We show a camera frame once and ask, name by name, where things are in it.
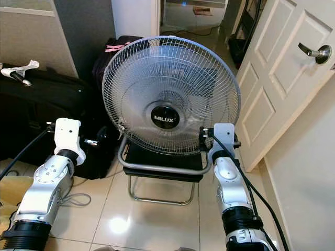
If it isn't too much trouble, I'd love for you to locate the white electric fan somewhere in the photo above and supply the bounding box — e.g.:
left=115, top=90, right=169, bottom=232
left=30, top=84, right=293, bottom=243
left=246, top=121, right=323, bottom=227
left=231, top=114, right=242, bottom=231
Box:
left=102, top=36, right=242, bottom=156

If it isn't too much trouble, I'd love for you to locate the black suitcase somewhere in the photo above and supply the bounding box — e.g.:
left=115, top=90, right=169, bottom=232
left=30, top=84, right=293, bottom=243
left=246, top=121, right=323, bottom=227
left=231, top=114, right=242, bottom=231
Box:
left=0, top=65, right=121, bottom=179

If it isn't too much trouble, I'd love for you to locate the dark purple bag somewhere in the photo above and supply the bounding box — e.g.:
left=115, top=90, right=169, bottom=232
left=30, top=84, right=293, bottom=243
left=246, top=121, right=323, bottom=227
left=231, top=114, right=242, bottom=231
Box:
left=92, top=36, right=144, bottom=92

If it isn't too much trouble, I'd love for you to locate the pink ribbon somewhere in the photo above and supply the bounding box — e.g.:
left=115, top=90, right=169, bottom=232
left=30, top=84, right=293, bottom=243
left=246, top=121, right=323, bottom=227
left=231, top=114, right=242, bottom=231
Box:
left=104, top=44, right=131, bottom=54

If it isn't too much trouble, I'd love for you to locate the black rack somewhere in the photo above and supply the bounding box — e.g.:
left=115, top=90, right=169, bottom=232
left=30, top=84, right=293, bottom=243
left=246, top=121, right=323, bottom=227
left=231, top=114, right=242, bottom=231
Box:
left=228, top=0, right=265, bottom=69

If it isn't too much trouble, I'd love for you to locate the white panelled door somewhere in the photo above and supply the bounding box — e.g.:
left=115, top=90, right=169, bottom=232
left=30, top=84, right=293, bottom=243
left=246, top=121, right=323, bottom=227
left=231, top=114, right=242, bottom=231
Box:
left=234, top=0, right=335, bottom=173

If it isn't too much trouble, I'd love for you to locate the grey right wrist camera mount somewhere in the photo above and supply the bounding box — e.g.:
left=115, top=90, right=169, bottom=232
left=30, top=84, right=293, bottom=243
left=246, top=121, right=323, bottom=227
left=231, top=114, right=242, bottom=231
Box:
left=207, top=123, right=239, bottom=164

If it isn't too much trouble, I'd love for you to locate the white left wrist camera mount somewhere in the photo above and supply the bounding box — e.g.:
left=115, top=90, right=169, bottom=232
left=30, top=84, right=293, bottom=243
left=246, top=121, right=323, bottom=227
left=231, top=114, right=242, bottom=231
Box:
left=54, top=118, right=86, bottom=166

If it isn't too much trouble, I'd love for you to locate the black chair with metal frame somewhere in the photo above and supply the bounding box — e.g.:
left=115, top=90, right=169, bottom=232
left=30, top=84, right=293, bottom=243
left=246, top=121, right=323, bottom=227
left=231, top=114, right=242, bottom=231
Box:
left=117, top=132, right=213, bottom=207

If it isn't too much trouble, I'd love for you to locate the thin white floor cable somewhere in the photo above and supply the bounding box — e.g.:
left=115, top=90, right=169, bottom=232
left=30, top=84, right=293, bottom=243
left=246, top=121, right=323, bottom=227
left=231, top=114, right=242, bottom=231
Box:
left=59, top=192, right=92, bottom=208

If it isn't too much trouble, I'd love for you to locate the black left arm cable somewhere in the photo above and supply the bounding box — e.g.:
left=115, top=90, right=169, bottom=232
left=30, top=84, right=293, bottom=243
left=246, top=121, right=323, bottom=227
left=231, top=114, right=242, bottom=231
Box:
left=0, top=125, right=55, bottom=181

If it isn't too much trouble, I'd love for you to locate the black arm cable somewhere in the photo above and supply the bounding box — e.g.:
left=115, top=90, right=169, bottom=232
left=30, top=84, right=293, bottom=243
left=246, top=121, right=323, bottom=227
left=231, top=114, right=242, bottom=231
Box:
left=209, top=135, right=291, bottom=251
left=0, top=125, right=55, bottom=181

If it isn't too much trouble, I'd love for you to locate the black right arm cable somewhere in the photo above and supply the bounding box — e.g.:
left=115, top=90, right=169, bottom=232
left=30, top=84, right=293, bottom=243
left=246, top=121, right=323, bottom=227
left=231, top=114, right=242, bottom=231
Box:
left=209, top=135, right=291, bottom=251

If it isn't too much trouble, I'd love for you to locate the white clip with black handle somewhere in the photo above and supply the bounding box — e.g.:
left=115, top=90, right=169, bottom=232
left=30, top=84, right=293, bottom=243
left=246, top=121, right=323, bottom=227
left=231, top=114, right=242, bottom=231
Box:
left=1, top=60, right=40, bottom=87

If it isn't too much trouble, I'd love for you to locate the dark metal door handle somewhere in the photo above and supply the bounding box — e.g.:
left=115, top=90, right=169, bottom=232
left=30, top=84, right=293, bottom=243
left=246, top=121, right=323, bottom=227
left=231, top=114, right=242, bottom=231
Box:
left=297, top=42, right=332, bottom=65

